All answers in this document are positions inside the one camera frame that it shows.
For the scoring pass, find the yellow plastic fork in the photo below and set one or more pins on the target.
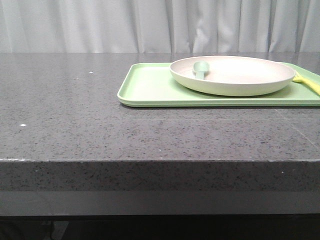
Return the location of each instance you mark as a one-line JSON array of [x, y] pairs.
[[305, 81]]

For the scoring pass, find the white round plate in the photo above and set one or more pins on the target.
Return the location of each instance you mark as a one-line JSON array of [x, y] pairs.
[[235, 76]]

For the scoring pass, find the light green rectangular tray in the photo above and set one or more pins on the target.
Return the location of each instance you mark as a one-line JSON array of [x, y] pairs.
[[152, 85]]

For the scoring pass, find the pale green plastic spoon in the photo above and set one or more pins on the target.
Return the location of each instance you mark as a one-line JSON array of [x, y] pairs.
[[201, 69]]

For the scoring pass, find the white pleated curtain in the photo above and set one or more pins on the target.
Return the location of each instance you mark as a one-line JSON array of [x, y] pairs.
[[159, 26]]

